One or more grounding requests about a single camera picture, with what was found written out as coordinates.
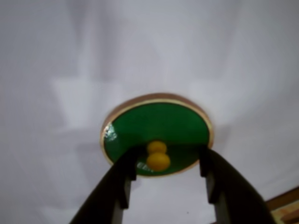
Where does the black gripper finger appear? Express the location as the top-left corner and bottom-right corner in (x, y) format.
(199, 145), (280, 224)
(70, 147), (138, 224)

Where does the green circle piece yellow pin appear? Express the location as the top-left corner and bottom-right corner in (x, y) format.
(100, 92), (215, 179)

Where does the wooden shape puzzle board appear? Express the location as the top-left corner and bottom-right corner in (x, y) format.
(265, 185), (299, 224)

